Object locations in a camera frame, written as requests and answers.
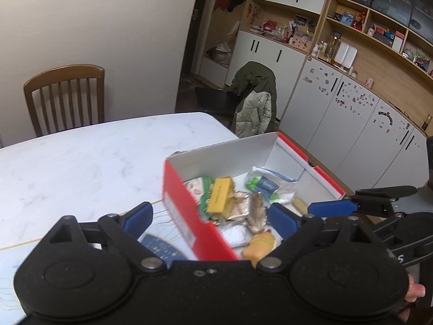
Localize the green white snack bag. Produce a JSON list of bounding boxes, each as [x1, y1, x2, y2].
[[184, 176, 214, 221]]

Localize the white wall cabinets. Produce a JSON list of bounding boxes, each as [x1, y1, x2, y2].
[[197, 0, 433, 194]]

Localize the person's right hand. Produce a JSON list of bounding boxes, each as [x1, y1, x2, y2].
[[399, 274, 426, 323]]

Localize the white green tissue pack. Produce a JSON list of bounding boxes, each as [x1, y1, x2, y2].
[[244, 167, 297, 206]]

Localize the silver foil snack packet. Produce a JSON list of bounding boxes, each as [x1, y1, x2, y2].
[[216, 191, 252, 223]]

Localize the yellow cardboard box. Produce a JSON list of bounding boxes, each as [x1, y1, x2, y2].
[[207, 177, 235, 216]]

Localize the green jacket on chair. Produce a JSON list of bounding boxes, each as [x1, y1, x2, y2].
[[226, 61, 277, 138]]

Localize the yellow squeeze toy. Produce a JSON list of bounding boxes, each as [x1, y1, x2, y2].
[[241, 230, 277, 268]]

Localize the brown wooden chair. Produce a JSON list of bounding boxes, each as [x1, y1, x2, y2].
[[23, 64, 105, 137]]

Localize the red cardboard shoe box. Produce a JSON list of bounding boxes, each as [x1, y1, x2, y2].
[[163, 132, 345, 261]]

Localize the white granule plastic bag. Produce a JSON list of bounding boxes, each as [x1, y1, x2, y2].
[[218, 224, 252, 249]]

